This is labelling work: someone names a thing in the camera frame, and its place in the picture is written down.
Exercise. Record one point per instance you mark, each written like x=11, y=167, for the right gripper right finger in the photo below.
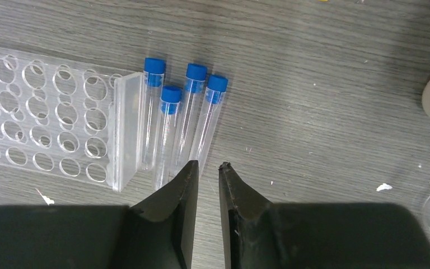
x=258, y=233

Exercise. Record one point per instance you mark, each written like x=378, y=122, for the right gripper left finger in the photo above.
x=158, y=232

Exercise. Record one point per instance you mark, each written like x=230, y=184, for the blue capped tube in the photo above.
x=187, y=117
x=169, y=107
x=214, y=96
x=153, y=78

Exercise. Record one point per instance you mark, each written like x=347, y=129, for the clear acrylic tube rack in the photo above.
x=69, y=119

